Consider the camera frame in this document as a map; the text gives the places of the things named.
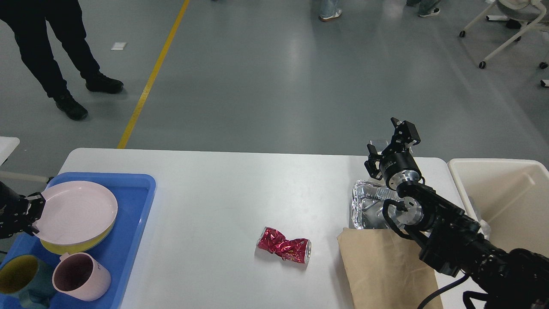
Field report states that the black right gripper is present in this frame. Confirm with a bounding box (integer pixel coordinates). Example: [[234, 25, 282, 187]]
[[365, 117, 422, 189]]

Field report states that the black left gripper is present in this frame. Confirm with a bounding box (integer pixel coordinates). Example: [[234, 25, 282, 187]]
[[0, 182, 46, 239]]

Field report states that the pink plastic plate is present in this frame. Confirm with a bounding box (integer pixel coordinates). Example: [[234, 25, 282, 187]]
[[33, 181, 118, 245]]

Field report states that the pink plastic cup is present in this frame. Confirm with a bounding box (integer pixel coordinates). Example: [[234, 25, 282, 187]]
[[51, 252, 112, 302]]

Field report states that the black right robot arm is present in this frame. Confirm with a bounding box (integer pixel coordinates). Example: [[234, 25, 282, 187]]
[[364, 117, 549, 309]]

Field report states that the yellow plastic plate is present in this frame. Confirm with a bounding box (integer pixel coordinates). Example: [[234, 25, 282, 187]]
[[39, 220, 116, 255]]

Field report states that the aluminium foil tray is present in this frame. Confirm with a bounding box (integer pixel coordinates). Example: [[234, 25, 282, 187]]
[[350, 179, 403, 229]]

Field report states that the teal mug yellow inside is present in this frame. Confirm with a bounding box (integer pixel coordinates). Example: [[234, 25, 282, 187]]
[[0, 254, 57, 309]]

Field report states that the white side table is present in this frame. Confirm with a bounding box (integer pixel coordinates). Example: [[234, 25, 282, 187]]
[[0, 136, 20, 166]]

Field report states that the blue plastic tray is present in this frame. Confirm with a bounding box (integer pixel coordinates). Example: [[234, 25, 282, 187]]
[[0, 173, 156, 309]]

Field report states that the brown paper bag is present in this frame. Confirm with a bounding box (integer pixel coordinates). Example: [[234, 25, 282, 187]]
[[337, 227, 438, 309]]

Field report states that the beige plastic bin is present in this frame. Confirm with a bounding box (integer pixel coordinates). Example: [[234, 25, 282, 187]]
[[448, 158, 549, 256]]

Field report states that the crushed red can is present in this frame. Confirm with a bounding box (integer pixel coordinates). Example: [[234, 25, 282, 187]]
[[256, 227, 311, 264]]

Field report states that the person in blue jeans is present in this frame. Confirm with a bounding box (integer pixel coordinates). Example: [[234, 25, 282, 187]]
[[318, 0, 342, 22]]

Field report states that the white office chair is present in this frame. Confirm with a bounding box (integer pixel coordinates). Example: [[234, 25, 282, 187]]
[[459, 0, 549, 69]]

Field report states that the person in black trousers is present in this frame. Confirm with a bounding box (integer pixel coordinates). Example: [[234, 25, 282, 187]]
[[0, 0, 124, 121]]

